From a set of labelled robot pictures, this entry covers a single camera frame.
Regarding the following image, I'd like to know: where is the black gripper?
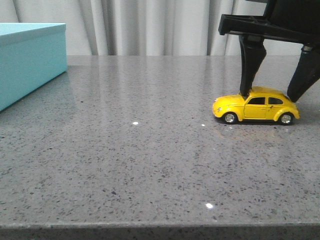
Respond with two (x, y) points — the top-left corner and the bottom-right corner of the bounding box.
(218, 0), (320, 103)

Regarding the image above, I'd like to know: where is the yellow toy beetle car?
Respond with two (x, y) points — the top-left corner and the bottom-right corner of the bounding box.
(212, 86), (300, 125)

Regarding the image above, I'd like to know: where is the light blue box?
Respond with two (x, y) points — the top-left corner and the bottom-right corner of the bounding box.
(0, 23), (68, 110)

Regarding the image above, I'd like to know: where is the grey curtain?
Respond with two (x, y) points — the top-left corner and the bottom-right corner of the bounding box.
(0, 0), (320, 57)

